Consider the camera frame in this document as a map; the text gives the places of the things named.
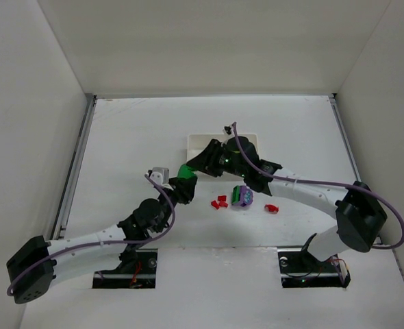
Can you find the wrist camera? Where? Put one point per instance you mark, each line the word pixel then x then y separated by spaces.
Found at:
pixel 159 175
pixel 228 132

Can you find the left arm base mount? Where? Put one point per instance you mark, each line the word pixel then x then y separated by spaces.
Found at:
pixel 137 271

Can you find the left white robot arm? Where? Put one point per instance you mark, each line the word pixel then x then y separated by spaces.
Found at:
pixel 41 264

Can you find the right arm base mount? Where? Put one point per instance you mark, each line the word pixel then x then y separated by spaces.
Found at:
pixel 300 270

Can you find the white three-compartment tray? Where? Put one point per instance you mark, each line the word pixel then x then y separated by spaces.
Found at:
pixel 198 142

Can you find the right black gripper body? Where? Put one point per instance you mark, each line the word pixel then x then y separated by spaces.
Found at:
pixel 211 159

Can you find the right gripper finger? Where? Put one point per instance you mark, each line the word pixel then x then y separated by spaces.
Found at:
pixel 211 171
pixel 208 159

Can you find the green lego brick stack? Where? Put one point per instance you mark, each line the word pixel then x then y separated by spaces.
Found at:
pixel 186 172

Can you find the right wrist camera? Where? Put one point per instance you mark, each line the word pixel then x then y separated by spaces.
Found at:
pixel 228 132

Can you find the red lego pieces cluster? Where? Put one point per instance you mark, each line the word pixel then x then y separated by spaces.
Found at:
pixel 220 202

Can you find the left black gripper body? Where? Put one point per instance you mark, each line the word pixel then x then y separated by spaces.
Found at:
pixel 183 187

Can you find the green lego plate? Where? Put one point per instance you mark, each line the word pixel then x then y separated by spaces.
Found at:
pixel 236 195

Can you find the red lego piece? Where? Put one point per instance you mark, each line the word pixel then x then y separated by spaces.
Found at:
pixel 271 208

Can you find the purple flower lego block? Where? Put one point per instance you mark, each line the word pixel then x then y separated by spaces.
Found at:
pixel 246 197

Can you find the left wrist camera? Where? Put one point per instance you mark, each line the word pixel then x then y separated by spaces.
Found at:
pixel 159 175

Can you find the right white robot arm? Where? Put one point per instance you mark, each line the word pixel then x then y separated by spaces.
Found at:
pixel 359 216

